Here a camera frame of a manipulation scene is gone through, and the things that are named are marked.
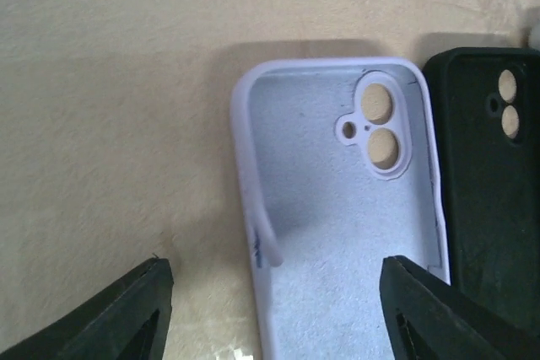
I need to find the lilac phone case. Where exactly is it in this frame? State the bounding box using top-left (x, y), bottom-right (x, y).
top-left (230, 57), bottom-right (451, 359)

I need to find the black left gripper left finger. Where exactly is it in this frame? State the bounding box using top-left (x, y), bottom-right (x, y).
top-left (1, 258), bottom-right (174, 359)

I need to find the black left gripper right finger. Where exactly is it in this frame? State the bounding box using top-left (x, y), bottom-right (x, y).
top-left (379, 255), bottom-right (539, 359)

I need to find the black phone case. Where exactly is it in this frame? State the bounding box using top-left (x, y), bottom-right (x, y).
top-left (423, 47), bottom-right (539, 335)

